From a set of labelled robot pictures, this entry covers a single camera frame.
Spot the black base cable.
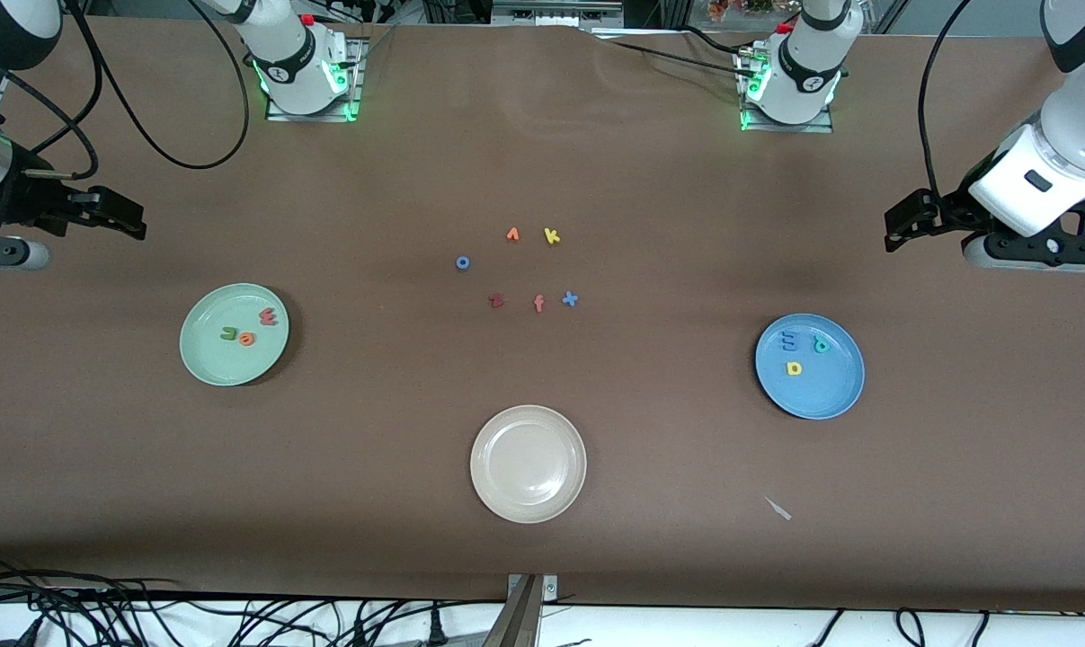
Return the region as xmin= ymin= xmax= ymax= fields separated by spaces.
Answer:
xmin=587 ymin=25 xmax=763 ymax=77

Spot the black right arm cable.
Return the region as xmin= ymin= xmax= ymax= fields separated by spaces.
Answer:
xmin=3 ymin=0 xmax=252 ymax=182

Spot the beige plate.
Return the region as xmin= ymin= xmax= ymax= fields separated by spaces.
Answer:
xmin=469 ymin=404 xmax=588 ymax=525

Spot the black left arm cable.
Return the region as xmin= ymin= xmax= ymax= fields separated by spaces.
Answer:
xmin=917 ymin=0 xmax=974 ymax=204

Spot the orange clutter pile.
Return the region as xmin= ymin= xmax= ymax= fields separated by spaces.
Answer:
xmin=706 ymin=0 xmax=781 ymax=21

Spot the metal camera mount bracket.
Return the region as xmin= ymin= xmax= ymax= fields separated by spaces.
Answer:
xmin=484 ymin=573 xmax=559 ymax=647

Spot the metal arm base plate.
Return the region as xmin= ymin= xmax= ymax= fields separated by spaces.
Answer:
xmin=265 ymin=36 xmax=364 ymax=123
xmin=740 ymin=52 xmax=836 ymax=135

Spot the green plate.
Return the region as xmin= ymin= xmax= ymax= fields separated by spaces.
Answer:
xmin=179 ymin=283 xmax=290 ymax=387

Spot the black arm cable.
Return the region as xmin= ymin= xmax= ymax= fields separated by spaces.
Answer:
xmin=3 ymin=0 xmax=252 ymax=182
xmin=917 ymin=0 xmax=974 ymax=204

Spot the grey equipment box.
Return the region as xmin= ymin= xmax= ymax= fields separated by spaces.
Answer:
xmin=493 ymin=0 xmax=624 ymax=26

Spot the blue plate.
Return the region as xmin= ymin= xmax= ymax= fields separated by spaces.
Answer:
xmin=755 ymin=313 xmax=866 ymax=421

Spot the black cable tangle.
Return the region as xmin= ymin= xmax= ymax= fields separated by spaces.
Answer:
xmin=0 ymin=555 xmax=507 ymax=647

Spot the brown table cover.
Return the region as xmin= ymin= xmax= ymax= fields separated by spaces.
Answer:
xmin=0 ymin=16 xmax=1085 ymax=614

